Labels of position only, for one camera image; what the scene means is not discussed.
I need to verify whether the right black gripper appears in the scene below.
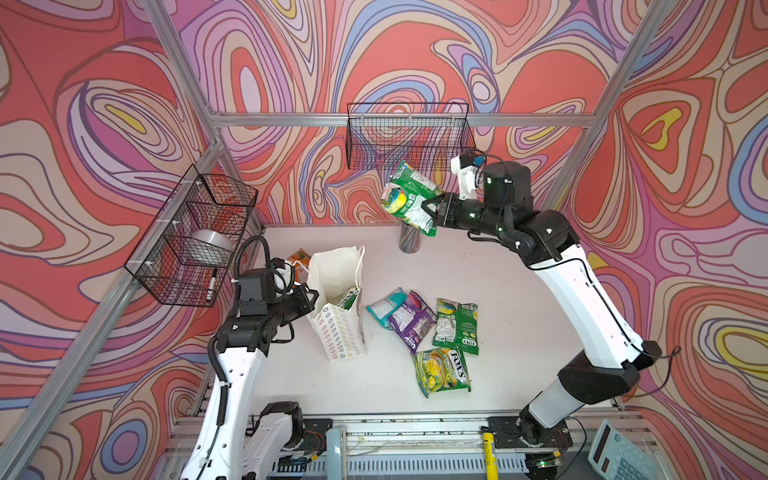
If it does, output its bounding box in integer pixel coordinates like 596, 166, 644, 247
419, 191, 508, 238

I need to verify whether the small green packet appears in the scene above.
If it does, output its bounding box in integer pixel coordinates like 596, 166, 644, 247
380, 161, 444, 237
336, 287, 360, 310

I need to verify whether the white patterned paper bag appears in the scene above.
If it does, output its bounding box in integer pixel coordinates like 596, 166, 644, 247
308, 246, 368, 363

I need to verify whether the green white snack packet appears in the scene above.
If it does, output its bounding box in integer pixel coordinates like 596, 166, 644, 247
433, 298, 479, 355

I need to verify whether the yellow green Fox's packet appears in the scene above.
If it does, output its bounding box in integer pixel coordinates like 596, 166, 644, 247
412, 347, 471, 398

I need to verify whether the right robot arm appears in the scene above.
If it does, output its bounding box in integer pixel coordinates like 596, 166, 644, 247
422, 153, 662, 447

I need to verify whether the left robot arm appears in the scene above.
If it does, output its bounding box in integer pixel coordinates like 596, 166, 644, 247
179, 284, 319, 479

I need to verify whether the black marker pen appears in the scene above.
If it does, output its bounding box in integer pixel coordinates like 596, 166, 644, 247
206, 268, 218, 303

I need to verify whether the orange snack packet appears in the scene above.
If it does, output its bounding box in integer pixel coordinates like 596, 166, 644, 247
288, 249, 311, 282

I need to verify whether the silver tape roll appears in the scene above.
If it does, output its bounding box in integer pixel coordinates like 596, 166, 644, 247
183, 229, 234, 267

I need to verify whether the pencil cup with pencils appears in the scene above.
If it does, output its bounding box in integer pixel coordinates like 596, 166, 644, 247
398, 223, 422, 254

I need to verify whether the teal snack packet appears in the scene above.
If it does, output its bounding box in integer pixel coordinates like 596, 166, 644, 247
366, 288, 407, 330

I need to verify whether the purple snack packet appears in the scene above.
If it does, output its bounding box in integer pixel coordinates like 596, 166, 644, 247
389, 291, 437, 354

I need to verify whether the yellow marker pen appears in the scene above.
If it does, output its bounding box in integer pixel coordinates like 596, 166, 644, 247
482, 430, 499, 480

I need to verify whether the white calculator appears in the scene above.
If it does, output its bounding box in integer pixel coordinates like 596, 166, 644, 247
587, 420, 658, 480

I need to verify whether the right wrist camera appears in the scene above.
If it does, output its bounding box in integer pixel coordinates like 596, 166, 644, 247
450, 150, 485, 200

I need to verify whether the black wire basket back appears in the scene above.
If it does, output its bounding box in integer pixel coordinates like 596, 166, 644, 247
345, 100, 475, 173

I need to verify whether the black wire basket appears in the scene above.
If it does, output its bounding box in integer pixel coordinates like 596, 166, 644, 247
124, 166, 258, 307
345, 100, 475, 173

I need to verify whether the black wire basket left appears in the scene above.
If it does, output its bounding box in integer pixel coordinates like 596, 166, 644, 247
124, 166, 258, 307

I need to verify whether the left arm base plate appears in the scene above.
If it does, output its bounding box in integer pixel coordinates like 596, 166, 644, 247
249, 417, 334, 455

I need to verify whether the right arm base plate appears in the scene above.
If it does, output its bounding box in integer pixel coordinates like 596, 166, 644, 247
485, 416, 574, 451

